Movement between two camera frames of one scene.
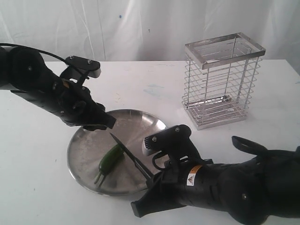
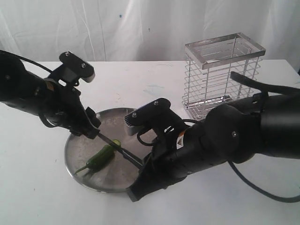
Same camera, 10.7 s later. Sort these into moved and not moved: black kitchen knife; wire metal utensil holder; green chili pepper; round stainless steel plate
Moved: black kitchen knife; green chili pepper
Not moved: round stainless steel plate; wire metal utensil holder
